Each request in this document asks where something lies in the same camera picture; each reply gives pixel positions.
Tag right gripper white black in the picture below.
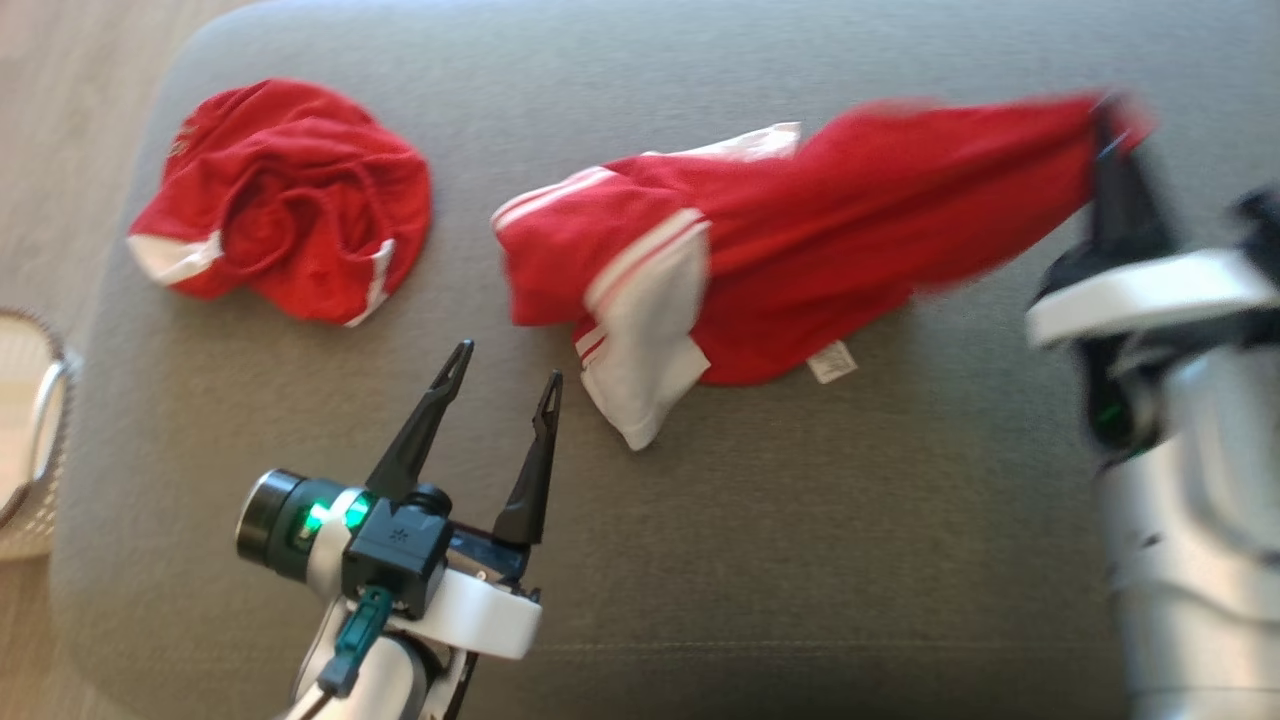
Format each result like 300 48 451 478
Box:
1025 95 1280 471

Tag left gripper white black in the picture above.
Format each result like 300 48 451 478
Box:
236 340 563 661

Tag red white basketball jersey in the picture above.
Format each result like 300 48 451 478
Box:
490 92 1156 451

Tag red white-trimmed shorts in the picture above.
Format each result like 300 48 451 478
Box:
127 78 433 328

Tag white woven laundry basket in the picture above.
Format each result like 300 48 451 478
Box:
0 308 81 561

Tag left cable with teal plug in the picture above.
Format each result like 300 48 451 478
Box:
300 588 393 720

